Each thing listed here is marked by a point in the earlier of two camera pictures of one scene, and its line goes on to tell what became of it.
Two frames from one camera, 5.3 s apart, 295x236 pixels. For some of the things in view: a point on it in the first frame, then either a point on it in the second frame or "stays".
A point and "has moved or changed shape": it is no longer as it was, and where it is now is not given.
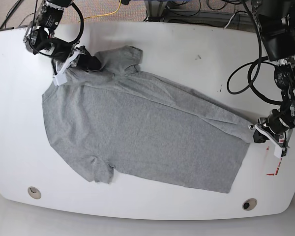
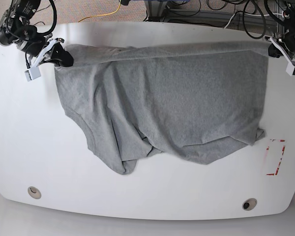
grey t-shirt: x=118 y=116 has moved or changed shape
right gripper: x=277 y=126 -> x=289 y=44
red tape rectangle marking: x=278 y=168 stays
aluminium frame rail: x=157 y=10 stays
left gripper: x=69 y=59 -> x=43 y=55
